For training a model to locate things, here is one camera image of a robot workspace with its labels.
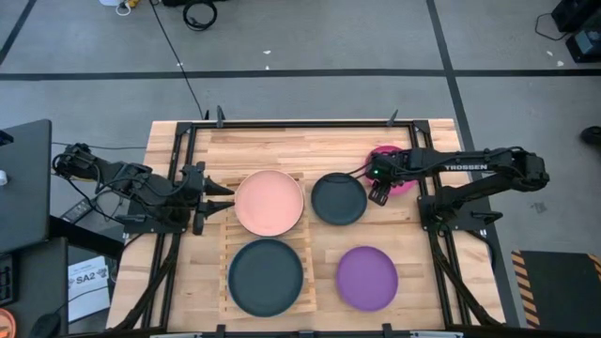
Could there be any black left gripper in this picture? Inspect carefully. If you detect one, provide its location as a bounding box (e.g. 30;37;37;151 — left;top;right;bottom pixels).
179;161;236;237

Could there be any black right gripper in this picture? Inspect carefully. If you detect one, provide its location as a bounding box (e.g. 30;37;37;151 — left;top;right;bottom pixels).
365;150;410;208

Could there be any magenta plate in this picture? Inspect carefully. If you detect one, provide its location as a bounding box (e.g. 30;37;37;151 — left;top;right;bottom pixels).
364;144;420;196

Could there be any dark green bowl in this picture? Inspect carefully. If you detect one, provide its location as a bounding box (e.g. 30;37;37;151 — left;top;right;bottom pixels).
310;172;369;227

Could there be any salmon pink plate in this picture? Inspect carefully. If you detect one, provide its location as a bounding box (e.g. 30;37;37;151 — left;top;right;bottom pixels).
234;169;306;238

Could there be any purple plate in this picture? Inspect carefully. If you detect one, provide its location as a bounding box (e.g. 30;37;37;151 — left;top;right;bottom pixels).
335;245;400;313

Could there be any large dark grey plate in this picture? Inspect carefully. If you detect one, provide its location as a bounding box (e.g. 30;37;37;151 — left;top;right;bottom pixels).
227;238;305;318

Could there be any grey-blue plate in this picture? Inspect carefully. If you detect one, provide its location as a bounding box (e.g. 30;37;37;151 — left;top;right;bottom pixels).
227;276;264;319

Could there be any wooden slatted shelf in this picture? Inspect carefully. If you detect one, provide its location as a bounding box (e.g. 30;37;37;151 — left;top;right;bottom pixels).
218;171;318;316

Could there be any black power brick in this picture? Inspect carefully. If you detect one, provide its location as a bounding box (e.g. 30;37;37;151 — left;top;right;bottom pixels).
59;198;94;225

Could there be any white paper sheet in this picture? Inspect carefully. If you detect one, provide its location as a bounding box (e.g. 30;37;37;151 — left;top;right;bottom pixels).
67;254;113;324

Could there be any black laptop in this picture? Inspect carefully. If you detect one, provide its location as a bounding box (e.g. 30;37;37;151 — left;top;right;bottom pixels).
0;118;54;255

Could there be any black side desk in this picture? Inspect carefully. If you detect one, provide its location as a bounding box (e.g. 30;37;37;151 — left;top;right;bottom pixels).
0;214;126;338

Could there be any black hazard-striped mat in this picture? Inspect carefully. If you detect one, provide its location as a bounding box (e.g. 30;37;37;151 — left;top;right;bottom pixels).
510;249;601;330

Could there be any black computer mouse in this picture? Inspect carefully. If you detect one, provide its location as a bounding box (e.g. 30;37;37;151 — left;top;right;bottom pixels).
29;312;63;338

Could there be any person's shoe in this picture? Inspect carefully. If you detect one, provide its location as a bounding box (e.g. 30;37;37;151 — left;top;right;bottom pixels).
579;125;601;147

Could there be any black controller box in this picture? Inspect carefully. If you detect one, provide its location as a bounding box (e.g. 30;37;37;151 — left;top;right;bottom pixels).
0;253;21;307

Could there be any orange round object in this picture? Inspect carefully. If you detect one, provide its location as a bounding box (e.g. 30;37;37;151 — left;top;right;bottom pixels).
0;307;18;338

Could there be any black equipment case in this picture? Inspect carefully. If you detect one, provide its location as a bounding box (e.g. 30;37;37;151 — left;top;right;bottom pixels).
550;0;601;65

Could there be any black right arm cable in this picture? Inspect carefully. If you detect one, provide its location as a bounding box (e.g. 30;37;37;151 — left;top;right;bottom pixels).
346;161;377;182

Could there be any thick black cable hose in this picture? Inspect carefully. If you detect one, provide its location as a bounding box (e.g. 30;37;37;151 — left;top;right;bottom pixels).
110;232;182;332
429;232;504;329

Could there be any long thin floor cable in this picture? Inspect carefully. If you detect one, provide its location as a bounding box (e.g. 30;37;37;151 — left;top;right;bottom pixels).
149;0;206;121

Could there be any coiled black cable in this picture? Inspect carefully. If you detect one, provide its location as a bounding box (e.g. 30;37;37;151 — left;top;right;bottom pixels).
181;0;219;33

